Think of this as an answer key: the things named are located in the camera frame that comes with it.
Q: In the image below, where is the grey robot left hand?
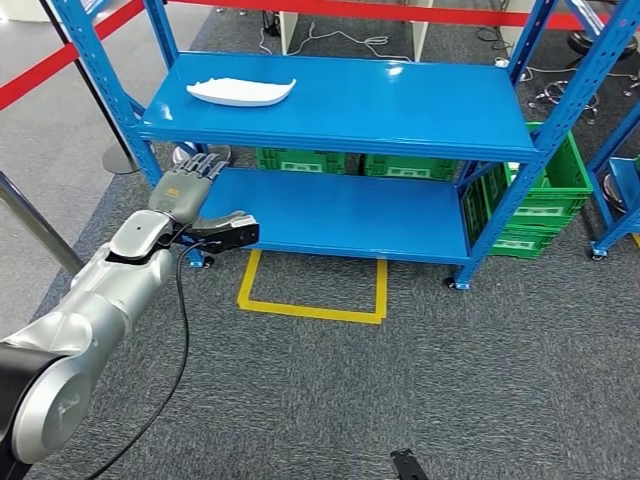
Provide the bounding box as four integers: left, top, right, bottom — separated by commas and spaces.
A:
148, 153, 230, 225

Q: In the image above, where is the white curved plastic part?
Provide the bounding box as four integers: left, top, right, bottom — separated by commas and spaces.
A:
186, 76, 297, 109

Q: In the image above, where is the blue metal shelf rack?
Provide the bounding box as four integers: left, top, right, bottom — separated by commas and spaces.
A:
50, 0, 640, 293
587, 105, 640, 261

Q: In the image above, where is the dark stanchion, chrome base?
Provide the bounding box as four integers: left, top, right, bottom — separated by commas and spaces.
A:
172, 142, 232, 167

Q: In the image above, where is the thin black pole, flat base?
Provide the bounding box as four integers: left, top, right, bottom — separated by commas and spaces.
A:
38, 0, 141, 176

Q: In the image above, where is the green plastic crate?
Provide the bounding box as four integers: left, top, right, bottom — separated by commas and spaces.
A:
256, 146, 347, 176
460, 122, 595, 232
490, 225, 562, 261
363, 154, 460, 183

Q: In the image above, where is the white table leg panel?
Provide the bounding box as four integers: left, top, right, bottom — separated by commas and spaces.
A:
412, 0, 435, 63
278, 11, 300, 56

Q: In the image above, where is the black robot right foot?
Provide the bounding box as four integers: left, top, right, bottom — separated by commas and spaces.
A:
389, 448, 429, 480

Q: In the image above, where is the chrome stool base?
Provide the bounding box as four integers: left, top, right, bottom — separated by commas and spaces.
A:
528, 79, 599, 127

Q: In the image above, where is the black round stool base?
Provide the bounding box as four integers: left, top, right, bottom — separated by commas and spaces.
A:
567, 33, 637, 60

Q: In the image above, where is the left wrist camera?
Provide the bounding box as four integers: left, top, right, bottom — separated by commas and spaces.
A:
185, 210, 260, 255

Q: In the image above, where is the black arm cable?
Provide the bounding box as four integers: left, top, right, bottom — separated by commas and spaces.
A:
85, 241, 211, 480

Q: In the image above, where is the chrome stanchion post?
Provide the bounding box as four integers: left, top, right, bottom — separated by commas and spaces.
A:
0, 172, 86, 276

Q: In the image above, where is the white floor cable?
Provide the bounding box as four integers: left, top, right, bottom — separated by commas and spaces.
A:
258, 21, 414, 63

